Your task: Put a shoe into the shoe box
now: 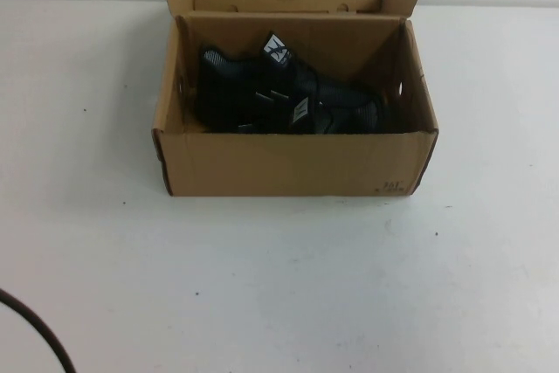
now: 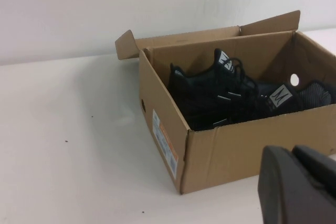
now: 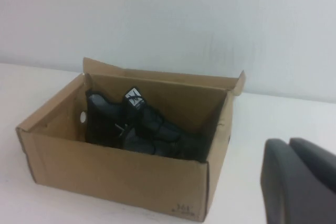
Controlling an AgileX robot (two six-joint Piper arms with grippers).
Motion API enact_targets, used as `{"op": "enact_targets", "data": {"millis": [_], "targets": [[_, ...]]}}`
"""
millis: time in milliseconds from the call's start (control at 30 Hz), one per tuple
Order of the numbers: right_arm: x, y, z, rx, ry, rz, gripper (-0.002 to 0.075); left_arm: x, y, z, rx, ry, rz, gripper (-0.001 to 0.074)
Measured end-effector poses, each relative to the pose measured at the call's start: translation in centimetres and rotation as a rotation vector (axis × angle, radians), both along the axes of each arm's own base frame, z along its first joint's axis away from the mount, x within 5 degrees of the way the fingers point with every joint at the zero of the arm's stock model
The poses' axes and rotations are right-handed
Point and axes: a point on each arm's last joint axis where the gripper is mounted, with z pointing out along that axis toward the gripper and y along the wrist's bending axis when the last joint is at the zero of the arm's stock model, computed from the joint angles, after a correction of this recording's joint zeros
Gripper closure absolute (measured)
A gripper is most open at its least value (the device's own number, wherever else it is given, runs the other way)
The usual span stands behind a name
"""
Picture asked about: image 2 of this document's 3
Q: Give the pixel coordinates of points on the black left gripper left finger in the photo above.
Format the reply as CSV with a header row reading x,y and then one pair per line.
x,y
286,195

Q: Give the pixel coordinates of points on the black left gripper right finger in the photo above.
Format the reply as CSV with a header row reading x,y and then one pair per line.
x,y
320,166

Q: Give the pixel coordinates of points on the black knit sneaker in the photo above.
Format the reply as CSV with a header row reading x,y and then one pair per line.
x,y
199,87
309,98

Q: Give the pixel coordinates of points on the brown cardboard shoe box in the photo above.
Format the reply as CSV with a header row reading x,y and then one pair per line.
x,y
236,155

